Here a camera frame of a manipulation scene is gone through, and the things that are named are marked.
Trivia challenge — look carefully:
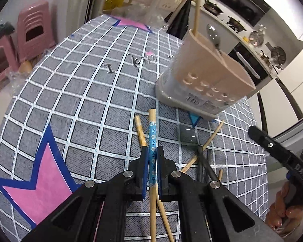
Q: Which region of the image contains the clear plastic bag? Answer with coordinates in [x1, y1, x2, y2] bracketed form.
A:
[9, 53, 48, 96]

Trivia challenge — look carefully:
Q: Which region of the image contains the dark cooking pot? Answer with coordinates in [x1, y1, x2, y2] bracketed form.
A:
[227, 16, 246, 32]

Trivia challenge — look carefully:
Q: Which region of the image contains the round metal steamer rack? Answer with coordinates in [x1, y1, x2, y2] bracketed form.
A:
[249, 31, 263, 46]

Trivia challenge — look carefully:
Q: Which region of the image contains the person's right hand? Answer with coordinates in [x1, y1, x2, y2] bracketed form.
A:
[266, 181, 303, 232]

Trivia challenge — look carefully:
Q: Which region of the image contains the round black mould pan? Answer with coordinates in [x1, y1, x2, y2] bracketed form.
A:
[271, 46, 286, 63]

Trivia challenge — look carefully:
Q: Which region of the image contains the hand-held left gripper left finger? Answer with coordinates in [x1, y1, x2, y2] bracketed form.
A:
[21, 146, 150, 242]

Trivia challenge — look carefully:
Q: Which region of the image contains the black built-in oven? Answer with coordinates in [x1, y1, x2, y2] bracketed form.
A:
[227, 43, 273, 81]

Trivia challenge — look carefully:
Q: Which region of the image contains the black range hood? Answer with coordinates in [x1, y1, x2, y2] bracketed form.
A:
[211, 0, 270, 27]

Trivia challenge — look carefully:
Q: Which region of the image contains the dark cloth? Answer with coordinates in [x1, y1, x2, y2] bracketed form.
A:
[0, 23, 14, 44]

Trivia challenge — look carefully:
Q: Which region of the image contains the pink plastic stool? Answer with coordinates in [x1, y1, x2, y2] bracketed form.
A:
[17, 1, 56, 63]
[0, 37, 18, 96]

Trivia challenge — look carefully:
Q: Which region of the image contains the black wok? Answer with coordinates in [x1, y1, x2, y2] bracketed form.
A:
[203, 0, 224, 14]

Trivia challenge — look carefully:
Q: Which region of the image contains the metal spoon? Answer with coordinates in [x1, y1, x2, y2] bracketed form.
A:
[206, 24, 224, 56]

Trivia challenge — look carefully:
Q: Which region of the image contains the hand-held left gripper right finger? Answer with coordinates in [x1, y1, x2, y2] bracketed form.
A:
[156, 146, 285, 242]

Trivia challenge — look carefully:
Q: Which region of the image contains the blue floral bamboo chopstick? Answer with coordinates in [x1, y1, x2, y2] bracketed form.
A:
[148, 109, 157, 242]

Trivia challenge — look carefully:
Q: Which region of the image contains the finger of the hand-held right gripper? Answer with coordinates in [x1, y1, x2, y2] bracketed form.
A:
[248, 125, 292, 167]

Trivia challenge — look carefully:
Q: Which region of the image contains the black hanging cloth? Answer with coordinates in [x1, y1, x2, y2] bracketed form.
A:
[166, 0, 191, 39]

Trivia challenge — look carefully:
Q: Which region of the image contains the beige plastic utensil holder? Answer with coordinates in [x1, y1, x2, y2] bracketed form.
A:
[155, 29, 257, 120]

